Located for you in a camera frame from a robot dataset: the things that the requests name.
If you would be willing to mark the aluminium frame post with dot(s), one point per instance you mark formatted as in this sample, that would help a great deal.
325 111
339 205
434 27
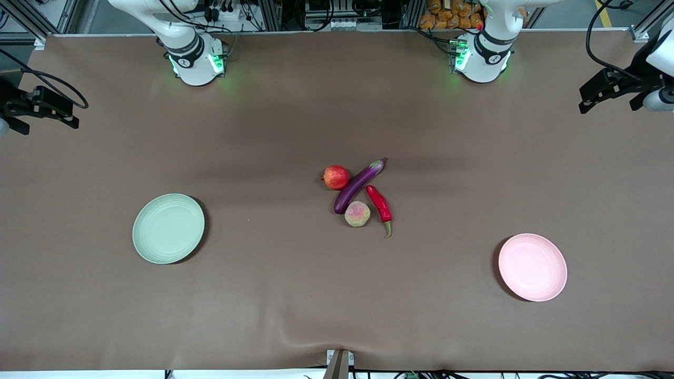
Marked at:
271 16

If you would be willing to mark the pink plate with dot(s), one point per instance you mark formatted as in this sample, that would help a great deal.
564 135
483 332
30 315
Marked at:
533 267

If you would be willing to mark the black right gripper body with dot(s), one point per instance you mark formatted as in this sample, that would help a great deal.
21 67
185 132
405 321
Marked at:
11 103

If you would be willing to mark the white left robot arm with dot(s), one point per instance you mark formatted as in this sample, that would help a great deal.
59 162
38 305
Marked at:
482 58

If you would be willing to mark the aluminium frame profile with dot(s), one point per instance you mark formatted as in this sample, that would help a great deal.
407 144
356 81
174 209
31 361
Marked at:
653 25
26 22

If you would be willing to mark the white connector strip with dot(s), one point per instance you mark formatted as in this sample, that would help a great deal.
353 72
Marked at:
347 24

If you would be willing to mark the brown table cloth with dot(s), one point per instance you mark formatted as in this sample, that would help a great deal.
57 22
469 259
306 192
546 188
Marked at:
316 295

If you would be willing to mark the red apple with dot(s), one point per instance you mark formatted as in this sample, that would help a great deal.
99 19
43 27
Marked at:
336 177

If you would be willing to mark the white power strip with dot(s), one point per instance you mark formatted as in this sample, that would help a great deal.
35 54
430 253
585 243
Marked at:
224 13

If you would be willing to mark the pink yellow peach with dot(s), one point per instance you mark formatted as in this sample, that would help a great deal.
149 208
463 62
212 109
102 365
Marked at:
357 214

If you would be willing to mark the red chili pepper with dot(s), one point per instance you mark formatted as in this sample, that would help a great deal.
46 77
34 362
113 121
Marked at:
380 205

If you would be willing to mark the purple eggplant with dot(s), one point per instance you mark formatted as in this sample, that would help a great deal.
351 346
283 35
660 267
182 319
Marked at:
358 185

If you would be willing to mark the bag of orange snacks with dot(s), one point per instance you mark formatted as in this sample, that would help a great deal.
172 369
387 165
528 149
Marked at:
447 13

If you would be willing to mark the light green plate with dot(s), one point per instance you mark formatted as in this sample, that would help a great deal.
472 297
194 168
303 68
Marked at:
168 229

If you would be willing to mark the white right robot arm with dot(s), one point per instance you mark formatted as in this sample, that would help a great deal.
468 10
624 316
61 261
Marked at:
192 58

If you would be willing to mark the metal table edge bracket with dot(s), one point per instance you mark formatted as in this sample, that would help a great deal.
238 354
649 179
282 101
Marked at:
339 364

